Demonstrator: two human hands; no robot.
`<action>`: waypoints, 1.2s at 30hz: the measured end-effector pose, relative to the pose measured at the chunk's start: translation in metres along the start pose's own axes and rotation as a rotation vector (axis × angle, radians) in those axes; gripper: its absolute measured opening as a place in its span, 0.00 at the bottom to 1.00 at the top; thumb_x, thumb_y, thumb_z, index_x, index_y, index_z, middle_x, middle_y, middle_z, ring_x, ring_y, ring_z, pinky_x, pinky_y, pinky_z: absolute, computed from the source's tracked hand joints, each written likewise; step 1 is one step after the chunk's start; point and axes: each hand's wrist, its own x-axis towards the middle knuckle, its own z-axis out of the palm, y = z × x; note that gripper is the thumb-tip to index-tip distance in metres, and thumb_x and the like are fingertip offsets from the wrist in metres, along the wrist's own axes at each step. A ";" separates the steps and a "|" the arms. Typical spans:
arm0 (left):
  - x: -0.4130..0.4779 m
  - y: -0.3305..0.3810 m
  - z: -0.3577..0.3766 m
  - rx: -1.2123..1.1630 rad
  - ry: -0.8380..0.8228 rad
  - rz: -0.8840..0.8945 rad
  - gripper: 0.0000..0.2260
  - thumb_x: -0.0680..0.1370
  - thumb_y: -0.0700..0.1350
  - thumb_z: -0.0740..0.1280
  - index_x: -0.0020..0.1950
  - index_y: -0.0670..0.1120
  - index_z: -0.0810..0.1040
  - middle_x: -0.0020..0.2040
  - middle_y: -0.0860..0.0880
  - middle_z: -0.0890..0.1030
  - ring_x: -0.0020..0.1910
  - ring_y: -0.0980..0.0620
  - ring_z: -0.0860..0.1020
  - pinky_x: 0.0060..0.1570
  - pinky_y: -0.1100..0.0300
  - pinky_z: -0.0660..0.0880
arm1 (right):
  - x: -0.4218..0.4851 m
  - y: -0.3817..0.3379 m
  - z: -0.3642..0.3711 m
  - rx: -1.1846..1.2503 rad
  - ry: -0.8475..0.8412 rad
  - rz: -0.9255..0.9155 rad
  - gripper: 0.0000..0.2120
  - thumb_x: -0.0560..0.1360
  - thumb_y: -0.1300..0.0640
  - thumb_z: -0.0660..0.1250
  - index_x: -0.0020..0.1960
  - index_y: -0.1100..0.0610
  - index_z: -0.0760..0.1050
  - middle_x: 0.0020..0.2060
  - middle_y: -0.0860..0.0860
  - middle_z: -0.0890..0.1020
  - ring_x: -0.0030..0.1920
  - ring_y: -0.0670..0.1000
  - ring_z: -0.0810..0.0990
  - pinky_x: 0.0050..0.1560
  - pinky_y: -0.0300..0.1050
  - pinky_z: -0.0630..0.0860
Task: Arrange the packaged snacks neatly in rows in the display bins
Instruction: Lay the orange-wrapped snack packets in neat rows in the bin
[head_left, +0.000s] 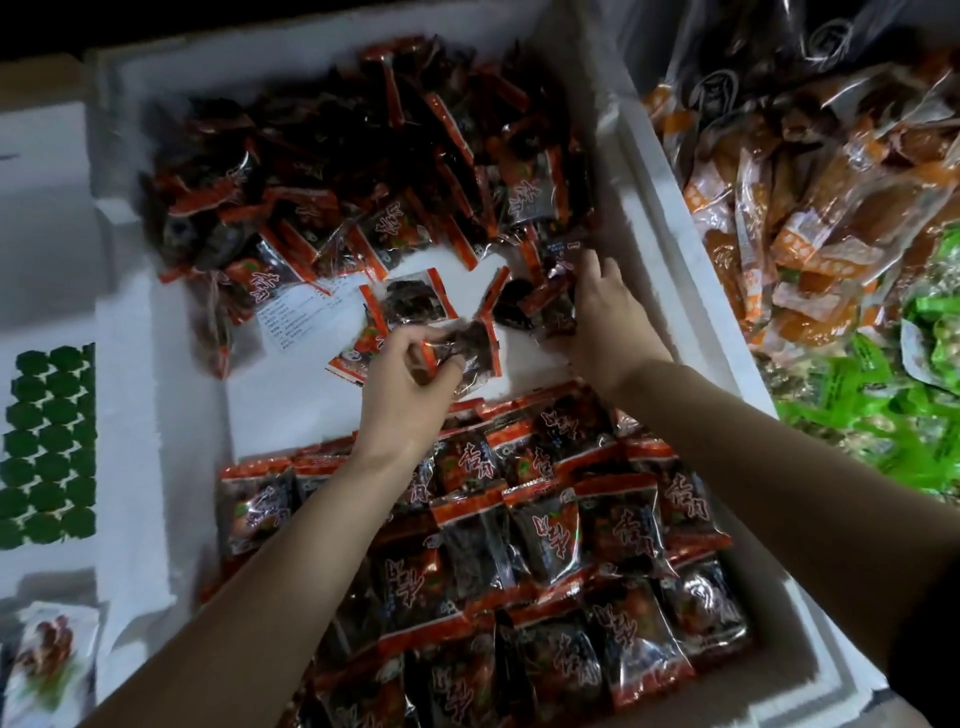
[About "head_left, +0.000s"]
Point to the person's right hand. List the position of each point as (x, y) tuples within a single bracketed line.
[(615, 327)]

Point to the person's left hand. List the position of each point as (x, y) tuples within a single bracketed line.
[(402, 405)]

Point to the dark red snack packet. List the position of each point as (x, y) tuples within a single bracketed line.
[(548, 308), (458, 348)]

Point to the pile of brown packets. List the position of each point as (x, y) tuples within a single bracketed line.
[(810, 195)]

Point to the pile of dark red packets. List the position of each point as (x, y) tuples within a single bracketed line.
[(360, 150)]

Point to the pile of green packets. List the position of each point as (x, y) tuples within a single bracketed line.
[(900, 390)]

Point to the pile of white printed packets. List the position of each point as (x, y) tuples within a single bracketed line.
[(53, 660)]

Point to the person's left forearm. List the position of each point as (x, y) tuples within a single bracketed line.
[(248, 608)]

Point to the person's right forearm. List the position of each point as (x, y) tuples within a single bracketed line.
[(795, 495)]

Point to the small white paper slip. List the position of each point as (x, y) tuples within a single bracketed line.
[(308, 315)]

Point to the green leaf-pattern sheet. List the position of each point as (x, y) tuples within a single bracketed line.
[(53, 443)]

